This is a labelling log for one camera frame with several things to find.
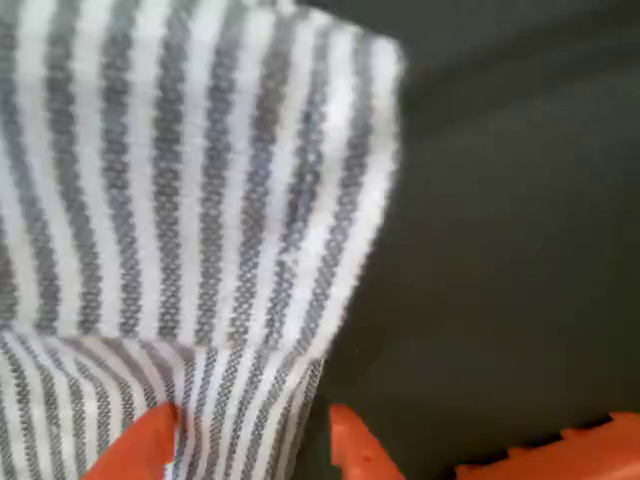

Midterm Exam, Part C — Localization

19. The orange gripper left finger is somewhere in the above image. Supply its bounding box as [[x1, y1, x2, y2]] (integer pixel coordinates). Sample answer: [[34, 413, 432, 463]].
[[82, 402, 180, 480]]

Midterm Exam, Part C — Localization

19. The grey white striped cloth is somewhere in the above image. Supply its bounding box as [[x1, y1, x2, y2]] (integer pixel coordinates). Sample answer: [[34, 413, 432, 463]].
[[0, 0, 407, 480]]

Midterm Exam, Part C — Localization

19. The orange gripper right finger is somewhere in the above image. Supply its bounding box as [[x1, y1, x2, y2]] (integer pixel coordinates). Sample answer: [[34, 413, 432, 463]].
[[328, 403, 406, 480]]

